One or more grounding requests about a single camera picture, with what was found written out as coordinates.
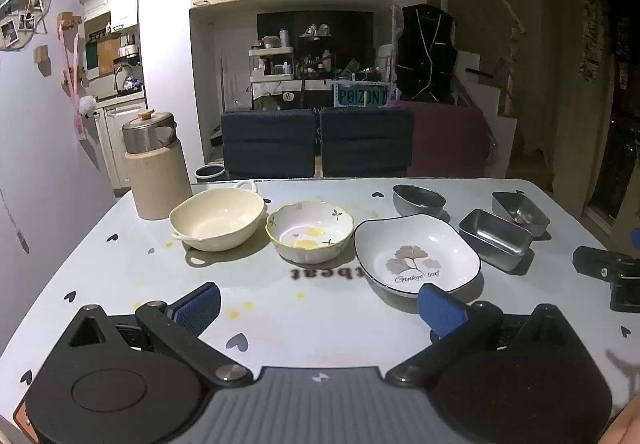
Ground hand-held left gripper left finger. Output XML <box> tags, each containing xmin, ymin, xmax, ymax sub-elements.
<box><xmin>67</xmin><ymin>281</ymin><xmax>254</xmax><ymax>388</ymax></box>

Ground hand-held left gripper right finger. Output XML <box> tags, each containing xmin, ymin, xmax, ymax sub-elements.
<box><xmin>385</xmin><ymin>283</ymin><xmax>576</xmax><ymax>387</ymax></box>

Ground cream two-handled bowl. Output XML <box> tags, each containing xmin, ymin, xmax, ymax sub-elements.
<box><xmin>169</xmin><ymin>181</ymin><xmax>266</xmax><ymax>253</ymax></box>

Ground round steel bowl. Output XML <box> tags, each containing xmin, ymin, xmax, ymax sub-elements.
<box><xmin>392</xmin><ymin>184</ymin><xmax>447</xmax><ymax>219</ymax></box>

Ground floral bowl with yellow rim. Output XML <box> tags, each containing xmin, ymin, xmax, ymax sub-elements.
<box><xmin>265</xmin><ymin>201</ymin><xmax>355</xmax><ymax>265</ymax></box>

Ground white leaf print plate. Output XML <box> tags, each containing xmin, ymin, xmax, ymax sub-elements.
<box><xmin>353</xmin><ymin>214</ymin><xmax>482</xmax><ymax>299</ymax></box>

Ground rectangular steel container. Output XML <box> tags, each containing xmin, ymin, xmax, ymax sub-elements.
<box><xmin>458</xmin><ymin>209</ymin><xmax>533</xmax><ymax>272</ymax></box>
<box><xmin>491</xmin><ymin>191</ymin><xmax>552</xmax><ymax>239</ymax></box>

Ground cream jug with steel lid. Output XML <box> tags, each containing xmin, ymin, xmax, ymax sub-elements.
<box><xmin>122</xmin><ymin>108</ymin><xmax>193</xmax><ymax>221</ymax></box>

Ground maroon chair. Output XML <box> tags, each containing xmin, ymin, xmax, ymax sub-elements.
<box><xmin>395</xmin><ymin>100</ymin><xmax>488</xmax><ymax>179</ymax></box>

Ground dark blue chair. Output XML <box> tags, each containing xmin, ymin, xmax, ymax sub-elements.
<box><xmin>221</xmin><ymin>108</ymin><xmax>317</xmax><ymax>181</ymax></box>
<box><xmin>320</xmin><ymin>108</ymin><xmax>415</xmax><ymax>179</ymax></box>

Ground cream kitchen base cabinets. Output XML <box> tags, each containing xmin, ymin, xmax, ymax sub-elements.
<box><xmin>92</xmin><ymin>94</ymin><xmax>148</xmax><ymax>189</ymax></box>

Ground brown perforated device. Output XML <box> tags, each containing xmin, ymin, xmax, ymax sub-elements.
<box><xmin>12</xmin><ymin>396</ymin><xmax>33</xmax><ymax>430</ymax></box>

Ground teal sign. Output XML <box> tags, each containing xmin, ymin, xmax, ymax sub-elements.
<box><xmin>332</xmin><ymin>82</ymin><xmax>390</xmax><ymax>108</ymax></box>

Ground pink ribbon with pompom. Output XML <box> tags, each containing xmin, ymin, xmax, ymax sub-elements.
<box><xmin>57</xmin><ymin>14</ymin><xmax>98</xmax><ymax>139</ymax></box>

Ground black jacket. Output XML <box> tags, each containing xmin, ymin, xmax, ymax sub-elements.
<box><xmin>396</xmin><ymin>4</ymin><xmax>458</xmax><ymax>102</ymax></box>

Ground white shelf rack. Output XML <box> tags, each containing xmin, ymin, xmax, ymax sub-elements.
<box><xmin>248</xmin><ymin>46</ymin><xmax>294</xmax><ymax>84</ymax></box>

